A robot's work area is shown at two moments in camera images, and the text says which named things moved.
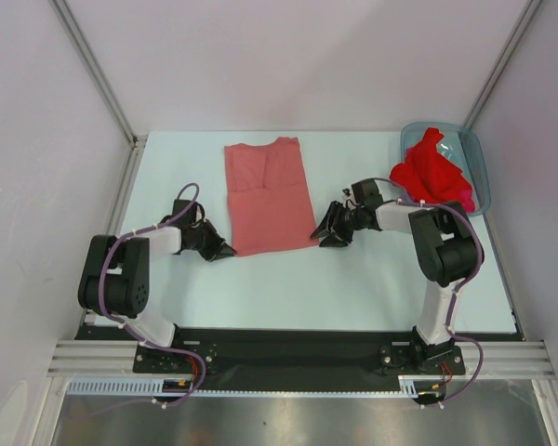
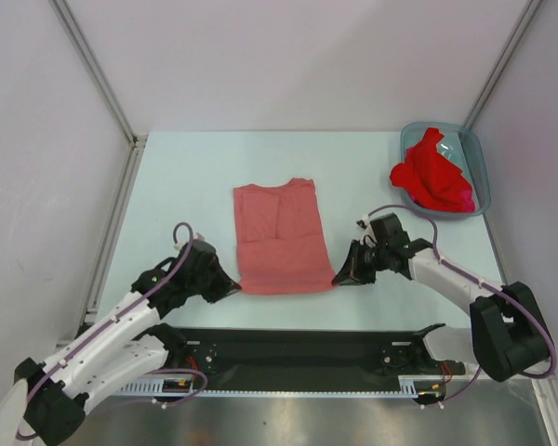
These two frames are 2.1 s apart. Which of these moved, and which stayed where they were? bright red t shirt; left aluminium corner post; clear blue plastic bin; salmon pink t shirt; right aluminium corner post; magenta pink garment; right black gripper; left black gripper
Moved: salmon pink t shirt; left black gripper; right black gripper
Stayed: bright red t shirt; left aluminium corner post; clear blue plastic bin; right aluminium corner post; magenta pink garment
